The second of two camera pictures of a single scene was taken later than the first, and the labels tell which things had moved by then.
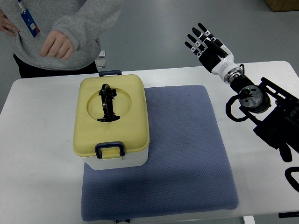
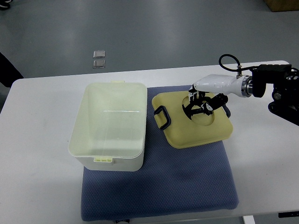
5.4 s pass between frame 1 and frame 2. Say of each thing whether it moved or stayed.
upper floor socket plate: stayed
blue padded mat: stayed
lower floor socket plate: stayed
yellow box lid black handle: moved
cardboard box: stayed
